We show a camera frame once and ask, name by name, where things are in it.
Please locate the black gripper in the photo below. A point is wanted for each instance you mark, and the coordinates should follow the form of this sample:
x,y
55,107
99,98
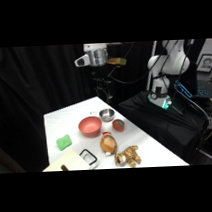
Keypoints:
x,y
100,77

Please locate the green triangle block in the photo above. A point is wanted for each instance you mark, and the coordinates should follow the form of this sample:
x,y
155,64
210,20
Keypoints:
x,y
64,143

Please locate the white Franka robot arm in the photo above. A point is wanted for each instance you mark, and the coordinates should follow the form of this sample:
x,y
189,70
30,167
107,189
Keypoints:
x,y
166,63

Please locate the small steel bowl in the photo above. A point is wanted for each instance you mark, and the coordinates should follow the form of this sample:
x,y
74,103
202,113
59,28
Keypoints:
x,y
107,114

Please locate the pink bowl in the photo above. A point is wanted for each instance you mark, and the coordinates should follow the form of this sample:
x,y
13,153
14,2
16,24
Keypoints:
x,y
90,126

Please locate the small red-brown toy fruit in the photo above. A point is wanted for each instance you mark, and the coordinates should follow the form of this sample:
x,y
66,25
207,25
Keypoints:
x,y
118,125

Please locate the black covered robot stand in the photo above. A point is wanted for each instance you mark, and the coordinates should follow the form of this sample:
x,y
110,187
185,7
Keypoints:
x,y
161,128

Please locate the striped tiger plush toy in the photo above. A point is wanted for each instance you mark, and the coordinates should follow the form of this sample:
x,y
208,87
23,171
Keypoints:
x,y
128,156

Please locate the pale wooden box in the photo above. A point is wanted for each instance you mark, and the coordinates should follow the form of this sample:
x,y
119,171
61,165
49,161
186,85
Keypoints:
x,y
68,160

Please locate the cyan-lit black device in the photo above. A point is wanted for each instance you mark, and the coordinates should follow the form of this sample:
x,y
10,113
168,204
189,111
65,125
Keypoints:
x,y
183,88

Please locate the small brown knob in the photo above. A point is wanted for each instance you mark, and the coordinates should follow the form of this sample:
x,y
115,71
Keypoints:
x,y
64,168

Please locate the cyan-lit keyboard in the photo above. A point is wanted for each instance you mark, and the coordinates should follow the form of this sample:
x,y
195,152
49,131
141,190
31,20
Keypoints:
x,y
206,90

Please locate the framed portrait picture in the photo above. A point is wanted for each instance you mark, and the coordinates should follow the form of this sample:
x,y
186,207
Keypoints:
x,y
206,63

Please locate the yellowish wrist camera box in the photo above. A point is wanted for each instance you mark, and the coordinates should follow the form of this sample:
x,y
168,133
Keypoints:
x,y
116,61

